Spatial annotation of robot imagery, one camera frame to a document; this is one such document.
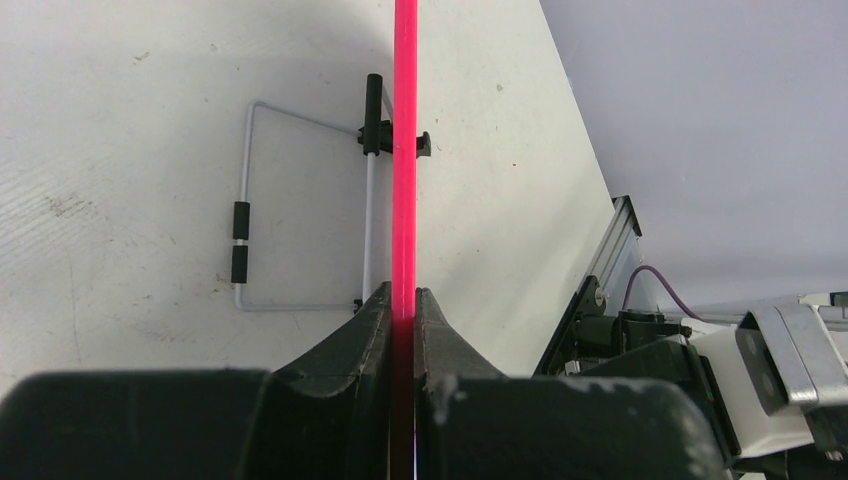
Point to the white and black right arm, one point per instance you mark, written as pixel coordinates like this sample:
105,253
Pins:
704,361

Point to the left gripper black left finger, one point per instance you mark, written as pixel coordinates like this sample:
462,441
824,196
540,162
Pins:
322,416

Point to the white wire whiteboard stand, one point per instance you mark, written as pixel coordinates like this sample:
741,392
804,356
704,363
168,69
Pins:
309,219

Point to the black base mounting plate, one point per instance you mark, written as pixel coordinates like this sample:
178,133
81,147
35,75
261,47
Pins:
588,300

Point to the aluminium table edge rail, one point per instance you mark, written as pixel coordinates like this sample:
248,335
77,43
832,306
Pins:
616,245

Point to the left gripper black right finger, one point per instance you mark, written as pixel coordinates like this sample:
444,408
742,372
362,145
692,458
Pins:
474,422

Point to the black whiteboard clip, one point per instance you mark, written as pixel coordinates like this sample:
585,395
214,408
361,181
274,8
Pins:
424,144

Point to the pink-framed whiteboard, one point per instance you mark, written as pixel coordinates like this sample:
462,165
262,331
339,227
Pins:
403,240

